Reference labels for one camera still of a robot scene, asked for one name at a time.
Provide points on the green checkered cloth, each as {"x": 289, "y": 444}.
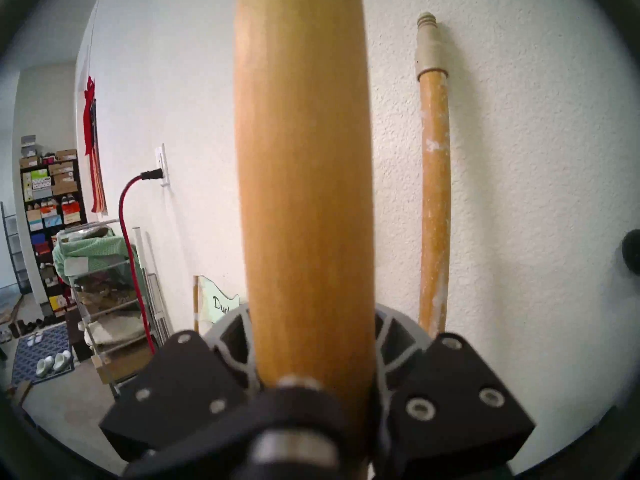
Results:
{"x": 85, "y": 251}

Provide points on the white clog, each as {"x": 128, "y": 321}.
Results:
{"x": 41, "y": 368}
{"x": 59, "y": 362}

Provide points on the white wall outlet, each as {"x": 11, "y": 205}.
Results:
{"x": 162, "y": 164}

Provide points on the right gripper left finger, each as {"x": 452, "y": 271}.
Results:
{"x": 190, "y": 384}

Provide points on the grey metal shelf unit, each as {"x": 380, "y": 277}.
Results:
{"x": 12, "y": 249}

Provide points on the black wall hook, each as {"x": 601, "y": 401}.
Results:
{"x": 632, "y": 251}

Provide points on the black shelf of shoe boxes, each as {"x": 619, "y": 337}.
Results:
{"x": 50, "y": 209}

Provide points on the paint-flecked pole with threaded tip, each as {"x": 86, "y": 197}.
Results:
{"x": 434, "y": 184}

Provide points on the thick light wooden dowel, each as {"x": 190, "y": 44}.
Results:
{"x": 305, "y": 184}

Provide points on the blue patterned rug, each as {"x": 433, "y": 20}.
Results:
{"x": 35, "y": 354}

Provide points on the striped flag with red bow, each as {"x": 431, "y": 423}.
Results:
{"x": 95, "y": 149}

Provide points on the white cloth bag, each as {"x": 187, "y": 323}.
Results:
{"x": 115, "y": 329}

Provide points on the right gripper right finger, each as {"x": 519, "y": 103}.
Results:
{"x": 440, "y": 394}

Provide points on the brown cardboard box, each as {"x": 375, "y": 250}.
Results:
{"x": 125, "y": 364}

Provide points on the green Dunbar sign on stick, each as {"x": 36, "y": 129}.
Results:
{"x": 217, "y": 301}

